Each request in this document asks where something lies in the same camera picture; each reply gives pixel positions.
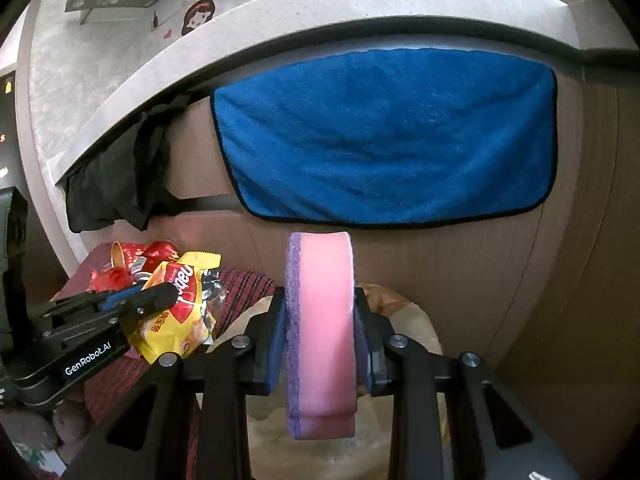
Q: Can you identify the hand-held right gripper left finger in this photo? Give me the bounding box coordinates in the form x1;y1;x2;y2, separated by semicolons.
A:
60;287;288;480

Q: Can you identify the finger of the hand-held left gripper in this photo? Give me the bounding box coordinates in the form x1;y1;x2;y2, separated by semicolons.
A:
47;285;146;318
42;281;180;348

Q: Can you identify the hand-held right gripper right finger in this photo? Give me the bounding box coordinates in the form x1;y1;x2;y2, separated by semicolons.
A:
352;285;583;480

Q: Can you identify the yellow snack packet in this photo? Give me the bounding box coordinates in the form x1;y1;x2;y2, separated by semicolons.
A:
122;251;223;365

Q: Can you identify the pink and purple sponge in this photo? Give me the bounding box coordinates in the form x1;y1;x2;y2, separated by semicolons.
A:
285;231;358;440

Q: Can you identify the crushed red can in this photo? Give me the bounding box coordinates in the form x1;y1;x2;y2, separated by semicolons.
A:
131;241;181;281

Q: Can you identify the translucent plastic bag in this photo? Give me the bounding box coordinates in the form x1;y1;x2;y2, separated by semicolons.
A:
200;284;443;480

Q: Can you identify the red crumpled wrapper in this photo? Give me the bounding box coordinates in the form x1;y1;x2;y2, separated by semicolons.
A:
90;266;133;295

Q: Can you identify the red paper cup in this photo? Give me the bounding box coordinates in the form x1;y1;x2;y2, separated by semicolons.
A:
109;241;151;273

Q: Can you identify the dark red plaid mat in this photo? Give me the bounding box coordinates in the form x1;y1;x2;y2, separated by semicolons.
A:
50;242;278;480

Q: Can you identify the floral patterned cloth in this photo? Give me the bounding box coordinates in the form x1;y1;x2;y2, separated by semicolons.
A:
7;395;93;480

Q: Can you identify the black cloth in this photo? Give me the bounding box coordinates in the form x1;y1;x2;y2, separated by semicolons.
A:
65;92;193;233

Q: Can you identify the dark door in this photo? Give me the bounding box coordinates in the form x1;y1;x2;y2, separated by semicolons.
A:
0;67;19;191

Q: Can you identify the brown wooden cabinet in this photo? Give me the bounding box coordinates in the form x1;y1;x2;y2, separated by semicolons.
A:
165;65;640;480

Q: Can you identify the grey stone counter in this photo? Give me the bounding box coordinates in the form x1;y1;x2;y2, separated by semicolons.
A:
15;0;640;281

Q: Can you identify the cartoon girl wall sticker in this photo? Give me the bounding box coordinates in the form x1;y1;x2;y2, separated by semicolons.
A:
180;0;216;36

